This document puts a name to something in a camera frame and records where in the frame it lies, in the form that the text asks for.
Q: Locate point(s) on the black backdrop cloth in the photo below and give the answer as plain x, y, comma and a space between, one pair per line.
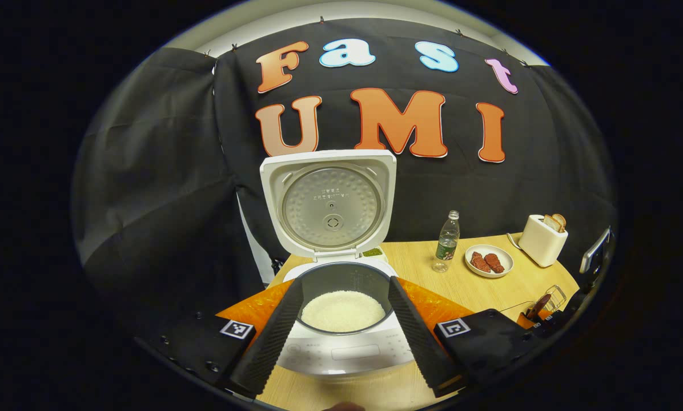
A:
147, 171

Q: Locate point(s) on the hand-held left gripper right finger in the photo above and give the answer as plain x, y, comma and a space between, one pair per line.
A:
418, 337

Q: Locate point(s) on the white rice cooker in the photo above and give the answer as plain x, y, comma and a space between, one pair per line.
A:
330, 217

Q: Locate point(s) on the white round plate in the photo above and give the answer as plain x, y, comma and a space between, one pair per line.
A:
504, 258

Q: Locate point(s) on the white divided bean dish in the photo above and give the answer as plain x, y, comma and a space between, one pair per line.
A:
372, 252

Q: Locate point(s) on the white rice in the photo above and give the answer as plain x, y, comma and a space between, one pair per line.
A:
341, 311

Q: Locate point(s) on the red meat slice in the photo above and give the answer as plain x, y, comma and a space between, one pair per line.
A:
479, 262
494, 263

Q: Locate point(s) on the white toaster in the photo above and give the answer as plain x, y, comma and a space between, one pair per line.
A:
541, 245

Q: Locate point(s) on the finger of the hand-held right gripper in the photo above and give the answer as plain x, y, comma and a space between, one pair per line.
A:
527, 321

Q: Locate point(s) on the toasted bread slice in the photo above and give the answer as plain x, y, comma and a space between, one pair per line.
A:
561, 220
550, 222

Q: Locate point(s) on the black tripod stand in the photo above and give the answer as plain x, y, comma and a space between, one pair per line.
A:
277, 265

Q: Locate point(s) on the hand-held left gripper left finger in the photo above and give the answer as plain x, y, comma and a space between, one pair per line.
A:
273, 337

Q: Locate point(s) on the clear plastic water bottle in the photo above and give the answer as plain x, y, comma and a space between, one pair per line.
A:
447, 242

